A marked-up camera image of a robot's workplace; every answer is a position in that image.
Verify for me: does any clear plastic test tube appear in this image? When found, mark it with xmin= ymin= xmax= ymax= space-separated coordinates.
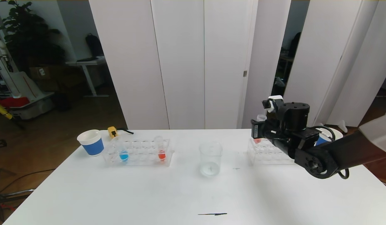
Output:
xmin=254 ymin=115 xmax=267 ymax=144

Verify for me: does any test tube with red liquid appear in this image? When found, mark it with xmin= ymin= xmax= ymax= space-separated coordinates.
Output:
xmin=154 ymin=136 xmax=167 ymax=162

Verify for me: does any clear beaker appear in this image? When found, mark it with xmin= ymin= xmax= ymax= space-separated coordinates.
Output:
xmin=199 ymin=141 xmax=223 ymax=177

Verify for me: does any clear plastic test tube rack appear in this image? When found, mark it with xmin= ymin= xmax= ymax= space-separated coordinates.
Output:
xmin=247 ymin=137 xmax=296 ymax=166
xmin=103 ymin=138 xmax=175 ymax=168

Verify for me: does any test tube with blue liquid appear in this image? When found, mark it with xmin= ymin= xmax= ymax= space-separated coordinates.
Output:
xmin=113 ymin=137 xmax=130 ymax=163

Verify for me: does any white folding partition screen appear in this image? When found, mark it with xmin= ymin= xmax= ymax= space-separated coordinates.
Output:
xmin=274 ymin=0 xmax=386 ymax=129
xmin=89 ymin=0 xmax=292 ymax=130

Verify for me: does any yellow tape measure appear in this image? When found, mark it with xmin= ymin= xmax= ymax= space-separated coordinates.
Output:
xmin=108 ymin=127 xmax=134 ymax=139

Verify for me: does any blue and white paper cup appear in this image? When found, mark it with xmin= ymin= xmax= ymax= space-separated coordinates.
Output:
xmin=77 ymin=130 xmax=105 ymax=157
xmin=315 ymin=128 xmax=344 ymax=147

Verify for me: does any white desk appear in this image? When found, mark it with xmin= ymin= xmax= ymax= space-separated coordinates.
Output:
xmin=66 ymin=58 xmax=109 ymax=98

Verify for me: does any black backpack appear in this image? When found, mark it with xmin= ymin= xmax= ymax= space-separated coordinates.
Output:
xmin=85 ymin=34 xmax=104 ymax=58

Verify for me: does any cardboard box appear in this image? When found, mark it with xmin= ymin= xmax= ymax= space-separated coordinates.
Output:
xmin=29 ymin=66 xmax=57 ymax=82

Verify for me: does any white floor machine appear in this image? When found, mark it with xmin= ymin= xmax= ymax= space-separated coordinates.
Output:
xmin=0 ymin=23 xmax=55 ymax=121

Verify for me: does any potted green plant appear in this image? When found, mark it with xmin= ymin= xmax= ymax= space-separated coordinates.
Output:
xmin=0 ymin=0 xmax=67 ymax=74

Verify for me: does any red flat object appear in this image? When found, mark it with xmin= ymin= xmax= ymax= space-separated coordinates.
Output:
xmin=0 ymin=95 xmax=30 ymax=109

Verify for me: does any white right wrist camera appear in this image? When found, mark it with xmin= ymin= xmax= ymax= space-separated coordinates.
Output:
xmin=262 ymin=95 xmax=284 ymax=113

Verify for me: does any black floor cable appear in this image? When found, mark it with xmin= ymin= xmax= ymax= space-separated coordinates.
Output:
xmin=0 ymin=169 xmax=56 ymax=193

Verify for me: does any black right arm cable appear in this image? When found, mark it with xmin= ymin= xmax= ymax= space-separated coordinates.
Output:
xmin=308 ymin=126 xmax=350 ymax=180

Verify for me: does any yellow tool handle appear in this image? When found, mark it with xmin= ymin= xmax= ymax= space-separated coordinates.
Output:
xmin=0 ymin=99 xmax=13 ymax=121

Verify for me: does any metal chair frame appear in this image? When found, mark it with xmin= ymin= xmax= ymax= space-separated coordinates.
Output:
xmin=0 ymin=169 xmax=35 ymax=207

